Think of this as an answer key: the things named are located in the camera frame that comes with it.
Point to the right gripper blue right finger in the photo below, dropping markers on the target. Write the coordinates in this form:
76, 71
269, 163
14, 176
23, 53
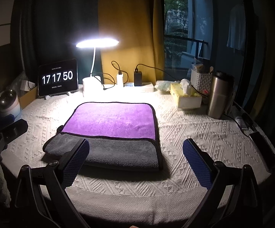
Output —
231, 197

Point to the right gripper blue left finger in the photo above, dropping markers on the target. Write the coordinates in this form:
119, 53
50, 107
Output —
41, 198

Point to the purple and grey microfiber towel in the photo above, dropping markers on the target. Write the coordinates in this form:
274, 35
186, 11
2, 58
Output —
121, 135

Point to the cardboard box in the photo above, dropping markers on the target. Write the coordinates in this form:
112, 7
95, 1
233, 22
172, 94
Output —
29, 97

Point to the white textured tablecloth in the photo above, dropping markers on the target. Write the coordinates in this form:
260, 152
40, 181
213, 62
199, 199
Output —
140, 196

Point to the small white box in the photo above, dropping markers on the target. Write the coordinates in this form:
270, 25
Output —
27, 85

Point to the white tablet stand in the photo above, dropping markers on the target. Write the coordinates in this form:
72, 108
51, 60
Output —
47, 97

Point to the tablet showing clock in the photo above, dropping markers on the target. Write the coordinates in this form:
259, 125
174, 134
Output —
57, 78

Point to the stainless steel tumbler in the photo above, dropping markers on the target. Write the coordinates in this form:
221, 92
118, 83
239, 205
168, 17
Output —
222, 86

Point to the yellow tissue box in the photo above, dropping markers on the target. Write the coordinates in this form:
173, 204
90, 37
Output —
184, 95

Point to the white desk lamp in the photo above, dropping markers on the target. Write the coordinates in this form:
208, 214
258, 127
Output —
92, 84

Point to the white slotted basket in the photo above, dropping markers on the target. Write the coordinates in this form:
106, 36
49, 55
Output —
200, 81

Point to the wet wipes pack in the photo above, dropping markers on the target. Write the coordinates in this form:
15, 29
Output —
163, 85

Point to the dark green curtain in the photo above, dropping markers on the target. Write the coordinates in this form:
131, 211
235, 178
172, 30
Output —
47, 31

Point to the white charger plug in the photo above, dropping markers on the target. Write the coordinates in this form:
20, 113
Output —
120, 81

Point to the black charger plug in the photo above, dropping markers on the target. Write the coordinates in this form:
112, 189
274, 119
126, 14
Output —
138, 78

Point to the yellow curtain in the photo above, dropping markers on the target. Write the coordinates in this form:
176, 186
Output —
138, 25

